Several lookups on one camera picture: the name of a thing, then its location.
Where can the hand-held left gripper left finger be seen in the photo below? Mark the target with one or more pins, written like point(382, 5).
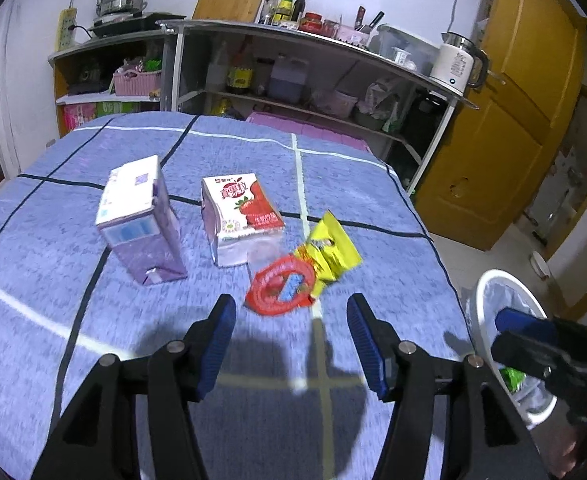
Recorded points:
point(218, 345)

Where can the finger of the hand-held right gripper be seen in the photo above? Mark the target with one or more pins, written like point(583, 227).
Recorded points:
point(528, 355)
point(523, 321)

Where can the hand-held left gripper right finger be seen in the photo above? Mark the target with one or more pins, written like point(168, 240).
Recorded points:
point(366, 345)

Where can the white plastic bin liner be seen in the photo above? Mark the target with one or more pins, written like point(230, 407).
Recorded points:
point(518, 300)

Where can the green pea snack packet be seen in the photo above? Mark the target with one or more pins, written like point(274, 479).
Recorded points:
point(513, 379)

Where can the white round waste bin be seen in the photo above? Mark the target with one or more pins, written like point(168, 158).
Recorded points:
point(479, 310)

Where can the red lidded jelly cup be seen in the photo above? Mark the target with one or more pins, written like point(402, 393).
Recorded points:
point(278, 285)

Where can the person's right hand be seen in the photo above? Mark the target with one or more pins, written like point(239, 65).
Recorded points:
point(578, 452)

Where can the white floor bowl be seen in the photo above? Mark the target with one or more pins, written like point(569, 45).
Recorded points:
point(539, 265)

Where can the yellow snack packet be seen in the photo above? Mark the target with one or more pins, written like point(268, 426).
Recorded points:
point(331, 250)

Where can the purple milk carton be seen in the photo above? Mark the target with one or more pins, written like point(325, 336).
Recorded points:
point(143, 240)

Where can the pink strawberry milk carton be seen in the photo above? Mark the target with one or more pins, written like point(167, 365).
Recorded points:
point(238, 215)

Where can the yellow wooden door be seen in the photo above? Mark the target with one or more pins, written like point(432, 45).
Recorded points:
point(513, 110)

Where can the pink storage box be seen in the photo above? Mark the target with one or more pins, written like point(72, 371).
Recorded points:
point(308, 127)

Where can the black thermos flask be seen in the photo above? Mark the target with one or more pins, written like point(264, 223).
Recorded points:
point(426, 115)

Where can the pink plastic pot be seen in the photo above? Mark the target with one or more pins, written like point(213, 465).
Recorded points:
point(344, 104)

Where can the white electric kettle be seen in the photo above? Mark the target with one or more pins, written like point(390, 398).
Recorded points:
point(453, 65)

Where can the soy sauce bottle yellow label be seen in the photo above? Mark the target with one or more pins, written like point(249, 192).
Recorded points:
point(240, 77)

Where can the white plastic jug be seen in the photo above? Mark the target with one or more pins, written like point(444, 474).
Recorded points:
point(217, 70)

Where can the pink woven basket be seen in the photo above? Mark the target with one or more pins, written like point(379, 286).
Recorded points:
point(136, 82)

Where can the clear plastic storage box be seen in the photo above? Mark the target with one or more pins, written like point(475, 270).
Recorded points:
point(403, 47)

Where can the large grey shelf unit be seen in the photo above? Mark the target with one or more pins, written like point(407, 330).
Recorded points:
point(323, 40)

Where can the small grey shelf unit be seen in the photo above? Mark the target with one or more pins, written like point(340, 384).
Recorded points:
point(103, 50)

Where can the red sauce jar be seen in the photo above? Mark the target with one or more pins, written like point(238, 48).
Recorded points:
point(311, 21)

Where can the black induction cooker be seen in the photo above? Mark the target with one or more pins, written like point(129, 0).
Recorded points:
point(133, 22)

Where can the clear bottle yellow cap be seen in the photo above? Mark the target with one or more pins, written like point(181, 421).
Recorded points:
point(269, 10)

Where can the green glass bottle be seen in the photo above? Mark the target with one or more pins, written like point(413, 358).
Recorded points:
point(284, 7)

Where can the dark sauce bottle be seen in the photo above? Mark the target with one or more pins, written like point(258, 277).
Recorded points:
point(301, 5)

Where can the yellow power strip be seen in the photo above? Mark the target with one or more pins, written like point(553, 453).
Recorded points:
point(66, 30)

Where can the steel steamer pot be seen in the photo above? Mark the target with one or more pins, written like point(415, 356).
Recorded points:
point(122, 2)

